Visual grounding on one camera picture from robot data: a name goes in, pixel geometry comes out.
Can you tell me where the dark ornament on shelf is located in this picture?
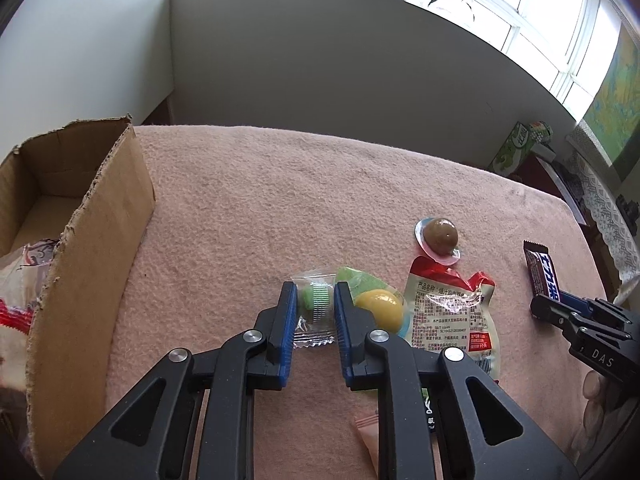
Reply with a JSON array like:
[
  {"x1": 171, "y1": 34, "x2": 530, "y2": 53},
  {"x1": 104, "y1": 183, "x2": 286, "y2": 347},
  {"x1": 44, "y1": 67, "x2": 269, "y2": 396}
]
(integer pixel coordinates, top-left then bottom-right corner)
[{"x1": 616, "y1": 194, "x2": 639, "y2": 237}]

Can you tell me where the black white patterned candy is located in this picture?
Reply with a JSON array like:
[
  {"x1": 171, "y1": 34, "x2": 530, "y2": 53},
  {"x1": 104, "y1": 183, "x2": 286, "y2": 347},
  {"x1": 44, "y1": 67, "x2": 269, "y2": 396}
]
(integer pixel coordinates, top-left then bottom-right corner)
[{"x1": 421, "y1": 388, "x2": 436, "y2": 434}]

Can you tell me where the yellow jelly cup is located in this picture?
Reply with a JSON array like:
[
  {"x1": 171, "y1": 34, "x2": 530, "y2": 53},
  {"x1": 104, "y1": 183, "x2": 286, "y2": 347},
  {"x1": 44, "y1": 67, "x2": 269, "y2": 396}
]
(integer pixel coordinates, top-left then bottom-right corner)
[{"x1": 354, "y1": 289, "x2": 410, "y2": 337}]

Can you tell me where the landscape painting scroll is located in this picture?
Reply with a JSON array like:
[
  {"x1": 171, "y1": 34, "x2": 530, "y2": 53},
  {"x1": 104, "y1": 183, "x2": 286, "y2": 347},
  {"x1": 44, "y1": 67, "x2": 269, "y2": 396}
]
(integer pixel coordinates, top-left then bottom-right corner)
[{"x1": 565, "y1": 26, "x2": 639, "y2": 186}]

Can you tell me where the red walnut date snack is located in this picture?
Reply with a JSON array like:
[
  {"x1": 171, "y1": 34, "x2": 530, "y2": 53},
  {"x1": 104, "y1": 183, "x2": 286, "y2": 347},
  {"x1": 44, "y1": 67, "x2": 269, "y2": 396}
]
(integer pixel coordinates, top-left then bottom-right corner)
[{"x1": 0, "y1": 300, "x2": 34, "y2": 393}]

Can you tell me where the brown jelly cup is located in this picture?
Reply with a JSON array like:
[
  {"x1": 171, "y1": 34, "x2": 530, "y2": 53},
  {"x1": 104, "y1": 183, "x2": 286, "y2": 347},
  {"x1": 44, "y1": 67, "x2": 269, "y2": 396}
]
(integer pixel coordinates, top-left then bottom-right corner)
[{"x1": 414, "y1": 218, "x2": 461, "y2": 266}]

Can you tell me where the snickers bar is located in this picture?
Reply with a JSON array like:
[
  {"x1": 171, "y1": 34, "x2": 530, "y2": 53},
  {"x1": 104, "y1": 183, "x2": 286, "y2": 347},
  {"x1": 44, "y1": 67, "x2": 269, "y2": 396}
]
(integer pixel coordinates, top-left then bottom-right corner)
[{"x1": 523, "y1": 240, "x2": 561, "y2": 301}]

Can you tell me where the pink table cloth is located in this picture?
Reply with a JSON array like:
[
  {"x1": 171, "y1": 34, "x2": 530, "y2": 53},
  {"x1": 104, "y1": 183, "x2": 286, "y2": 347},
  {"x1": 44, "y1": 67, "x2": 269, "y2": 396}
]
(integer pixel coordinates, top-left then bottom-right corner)
[{"x1": 106, "y1": 126, "x2": 603, "y2": 451}]

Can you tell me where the right gloved hand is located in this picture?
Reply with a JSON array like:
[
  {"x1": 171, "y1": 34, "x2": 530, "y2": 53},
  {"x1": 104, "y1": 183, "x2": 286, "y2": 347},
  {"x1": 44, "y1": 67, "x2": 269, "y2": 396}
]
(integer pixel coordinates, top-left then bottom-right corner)
[{"x1": 570, "y1": 370, "x2": 637, "y2": 465}]

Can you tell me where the red white snack pouch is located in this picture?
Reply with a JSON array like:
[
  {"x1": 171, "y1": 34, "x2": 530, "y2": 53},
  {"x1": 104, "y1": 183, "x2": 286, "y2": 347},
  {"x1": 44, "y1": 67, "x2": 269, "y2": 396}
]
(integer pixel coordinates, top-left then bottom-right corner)
[{"x1": 404, "y1": 257, "x2": 501, "y2": 380}]

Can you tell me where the pink wafer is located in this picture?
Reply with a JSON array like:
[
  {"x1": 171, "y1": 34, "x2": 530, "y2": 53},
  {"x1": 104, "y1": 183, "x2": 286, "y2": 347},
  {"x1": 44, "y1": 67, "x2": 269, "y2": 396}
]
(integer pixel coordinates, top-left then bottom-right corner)
[{"x1": 354, "y1": 410, "x2": 380, "y2": 476}]

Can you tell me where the small green round candy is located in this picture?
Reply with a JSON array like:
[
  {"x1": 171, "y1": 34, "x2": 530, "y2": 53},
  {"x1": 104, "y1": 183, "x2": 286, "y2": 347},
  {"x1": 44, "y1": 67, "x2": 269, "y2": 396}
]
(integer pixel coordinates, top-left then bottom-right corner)
[{"x1": 292, "y1": 270, "x2": 336, "y2": 349}]

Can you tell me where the packaged sliced bread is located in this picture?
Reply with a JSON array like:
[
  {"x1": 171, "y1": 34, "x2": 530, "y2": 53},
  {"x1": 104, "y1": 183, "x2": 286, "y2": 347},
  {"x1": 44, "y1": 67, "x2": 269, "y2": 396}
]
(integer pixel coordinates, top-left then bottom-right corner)
[{"x1": 1, "y1": 238, "x2": 58, "y2": 313}]

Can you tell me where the cardboard box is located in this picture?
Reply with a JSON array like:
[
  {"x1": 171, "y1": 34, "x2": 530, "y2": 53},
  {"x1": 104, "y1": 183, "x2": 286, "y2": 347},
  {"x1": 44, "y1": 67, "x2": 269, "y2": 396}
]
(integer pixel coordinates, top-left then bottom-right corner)
[{"x1": 1, "y1": 117, "x2": 155, "y2": 479}]

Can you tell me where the white lace cloth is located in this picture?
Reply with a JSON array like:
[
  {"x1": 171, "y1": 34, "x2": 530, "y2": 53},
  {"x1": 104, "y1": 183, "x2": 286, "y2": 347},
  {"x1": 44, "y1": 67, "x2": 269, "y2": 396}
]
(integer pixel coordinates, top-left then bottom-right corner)
[{"x1": 567, "y1": 152, "x2": 639, "y2": 306}]

